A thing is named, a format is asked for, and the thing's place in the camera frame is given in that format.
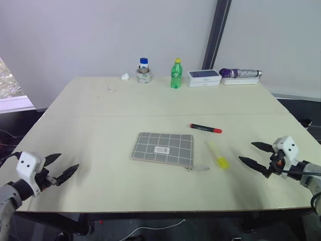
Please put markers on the dark object beside table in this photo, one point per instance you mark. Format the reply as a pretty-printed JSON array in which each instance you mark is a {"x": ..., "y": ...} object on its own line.
[{"x": 306, "y": 122}]

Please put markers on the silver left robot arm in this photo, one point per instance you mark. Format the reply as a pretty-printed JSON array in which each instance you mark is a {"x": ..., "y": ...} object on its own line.
[{"x": 10, "y": 198}]

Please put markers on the white bottle blue cap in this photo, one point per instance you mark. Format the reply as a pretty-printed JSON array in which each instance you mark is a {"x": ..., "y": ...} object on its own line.
[{"x": 144, "y": 64}]

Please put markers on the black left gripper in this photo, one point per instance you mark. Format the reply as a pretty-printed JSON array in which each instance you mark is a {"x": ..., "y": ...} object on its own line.
[{"x": 45, "y": 179}]

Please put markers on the window with white sill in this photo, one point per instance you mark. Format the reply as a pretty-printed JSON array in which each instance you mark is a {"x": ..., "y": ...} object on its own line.
[{"x": 10, "y": 85}]

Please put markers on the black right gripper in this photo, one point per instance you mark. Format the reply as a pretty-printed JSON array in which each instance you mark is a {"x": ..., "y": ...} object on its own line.
[{"x": 277, "y": 163}]

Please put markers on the crumpled white tissue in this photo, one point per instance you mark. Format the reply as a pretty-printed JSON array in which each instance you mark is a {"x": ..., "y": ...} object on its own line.
[{"x": 125, "y": 76}]

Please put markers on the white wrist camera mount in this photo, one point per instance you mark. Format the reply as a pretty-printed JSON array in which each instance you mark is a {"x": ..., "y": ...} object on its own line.
[
  {"x": 288, "y": 146},
  {"x": 27, "y": 163}
]

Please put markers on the dark wall column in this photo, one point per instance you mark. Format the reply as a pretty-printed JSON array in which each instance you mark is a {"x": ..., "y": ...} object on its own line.
[{"x": 215, "y": 37}]

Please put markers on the red black marker pen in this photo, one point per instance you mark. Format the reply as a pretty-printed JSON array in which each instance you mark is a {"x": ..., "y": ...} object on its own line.
[{"x": 204, "y": 128}]

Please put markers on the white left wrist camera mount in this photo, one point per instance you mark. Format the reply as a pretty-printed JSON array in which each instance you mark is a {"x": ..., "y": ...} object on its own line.
[{"x": 27, "y": 163}]

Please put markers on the white phone box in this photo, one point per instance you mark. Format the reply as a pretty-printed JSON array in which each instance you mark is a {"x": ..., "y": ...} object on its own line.
[{"x": 204, "y": 77}]

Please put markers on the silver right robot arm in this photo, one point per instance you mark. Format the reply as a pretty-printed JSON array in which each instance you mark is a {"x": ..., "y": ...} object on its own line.
[{"x": 311, "y": 175}]

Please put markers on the purple grey folded umbrella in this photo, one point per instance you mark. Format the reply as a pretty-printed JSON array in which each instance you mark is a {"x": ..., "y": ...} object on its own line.
[{"x": 240, "y": 72}]

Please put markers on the flat white box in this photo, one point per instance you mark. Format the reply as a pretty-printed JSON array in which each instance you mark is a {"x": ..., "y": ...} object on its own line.
[{"x": 240, "y": 80}]

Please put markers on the green plastic soda bottle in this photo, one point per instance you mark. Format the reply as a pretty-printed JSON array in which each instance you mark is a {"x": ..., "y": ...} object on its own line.
[{"x": 176, "y": 75}]

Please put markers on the clear tape roll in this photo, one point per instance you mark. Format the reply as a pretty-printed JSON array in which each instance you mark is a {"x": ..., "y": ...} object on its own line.
[{"x": 144, "y": 77}]

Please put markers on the grey checked pencil pouch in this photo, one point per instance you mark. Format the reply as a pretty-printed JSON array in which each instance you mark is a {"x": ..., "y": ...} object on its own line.
[{"x": 160, "y": 148}]

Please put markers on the yellow highlighter pen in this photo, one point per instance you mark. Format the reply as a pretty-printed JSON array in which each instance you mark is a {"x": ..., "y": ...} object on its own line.
[{"x": 222, "y": 162}]

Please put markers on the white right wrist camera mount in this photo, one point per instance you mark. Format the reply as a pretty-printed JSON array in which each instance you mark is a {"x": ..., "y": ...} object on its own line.
[{"x": 288, "y": 146}]

